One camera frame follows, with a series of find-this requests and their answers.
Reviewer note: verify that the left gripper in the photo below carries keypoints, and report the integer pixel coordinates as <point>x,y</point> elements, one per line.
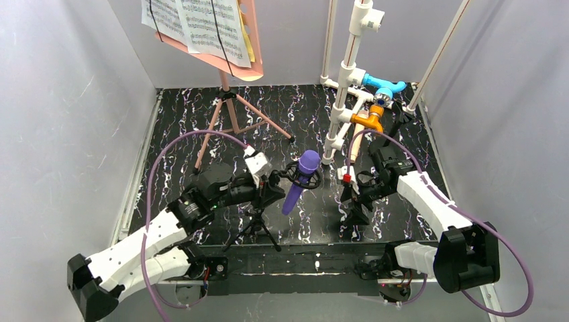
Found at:
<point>268,190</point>

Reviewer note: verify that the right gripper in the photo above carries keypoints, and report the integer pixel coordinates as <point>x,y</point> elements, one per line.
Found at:
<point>361,191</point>

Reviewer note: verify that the purple microphone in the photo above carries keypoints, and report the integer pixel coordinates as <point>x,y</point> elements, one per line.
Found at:
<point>303,175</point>

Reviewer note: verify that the black round-base mic stand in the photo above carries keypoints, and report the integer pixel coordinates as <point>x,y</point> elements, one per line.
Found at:
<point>401,118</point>

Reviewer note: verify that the pink microphone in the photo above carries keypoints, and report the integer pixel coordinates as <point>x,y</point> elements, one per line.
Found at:
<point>356,138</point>

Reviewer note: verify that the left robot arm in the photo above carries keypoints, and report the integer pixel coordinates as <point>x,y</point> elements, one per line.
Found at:
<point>99,282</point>

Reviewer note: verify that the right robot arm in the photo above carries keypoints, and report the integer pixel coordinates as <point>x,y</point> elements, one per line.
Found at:
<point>435,218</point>

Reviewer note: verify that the orange faucet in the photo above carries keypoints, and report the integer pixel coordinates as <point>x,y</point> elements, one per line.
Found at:
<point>368,119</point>

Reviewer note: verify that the blue faucet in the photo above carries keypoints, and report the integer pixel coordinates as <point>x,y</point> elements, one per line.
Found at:
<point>385,89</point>

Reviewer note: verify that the pink music stand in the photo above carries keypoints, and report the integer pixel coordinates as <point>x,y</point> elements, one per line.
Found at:
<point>244,116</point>

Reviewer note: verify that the sheet music pages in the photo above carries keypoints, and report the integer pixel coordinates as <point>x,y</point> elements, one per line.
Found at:
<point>204,27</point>

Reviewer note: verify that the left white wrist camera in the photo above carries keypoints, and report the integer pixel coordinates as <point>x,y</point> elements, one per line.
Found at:
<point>257,164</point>

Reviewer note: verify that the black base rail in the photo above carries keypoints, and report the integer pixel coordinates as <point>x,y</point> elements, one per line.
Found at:
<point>332,268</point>

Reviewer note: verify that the white pvc pipe frame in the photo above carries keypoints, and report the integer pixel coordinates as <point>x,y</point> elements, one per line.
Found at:
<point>351,96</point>

